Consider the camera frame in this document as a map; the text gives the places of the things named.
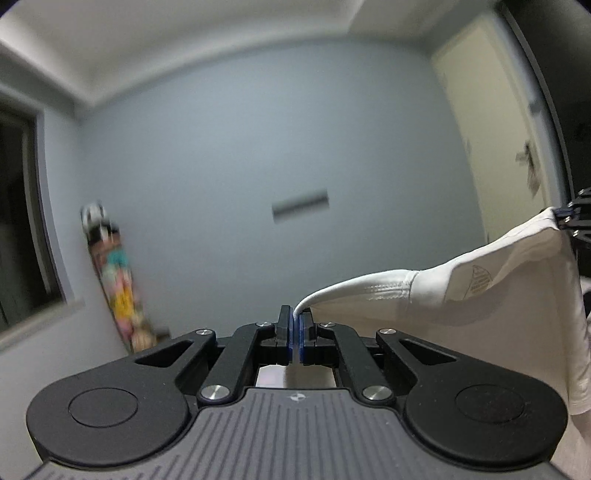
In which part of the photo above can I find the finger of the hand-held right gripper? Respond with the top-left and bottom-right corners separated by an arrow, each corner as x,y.
556,187 -> 591,220
558,217 -> 591,246

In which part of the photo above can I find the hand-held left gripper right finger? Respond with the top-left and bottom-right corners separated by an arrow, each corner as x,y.
298,310 -> 455,407

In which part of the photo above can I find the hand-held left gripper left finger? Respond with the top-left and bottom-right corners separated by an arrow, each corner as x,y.
134,305 -> 295,407

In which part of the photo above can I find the white t-shirt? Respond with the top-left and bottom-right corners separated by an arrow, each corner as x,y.
286,207 -> 591,416

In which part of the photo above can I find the cream door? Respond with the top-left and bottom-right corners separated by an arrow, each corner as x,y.
431,11 -> 561,245

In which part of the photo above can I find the colourful skateboard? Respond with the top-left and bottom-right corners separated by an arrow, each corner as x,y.
79,199 -> 158,355

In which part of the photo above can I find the dark window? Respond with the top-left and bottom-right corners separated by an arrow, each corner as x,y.
0,90 -> 86,347

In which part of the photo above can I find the door handle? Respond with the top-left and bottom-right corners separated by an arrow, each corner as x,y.
515,141 -> 543,199

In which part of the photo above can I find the dark door frame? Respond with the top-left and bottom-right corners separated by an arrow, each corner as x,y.
496,0 -> 591,278

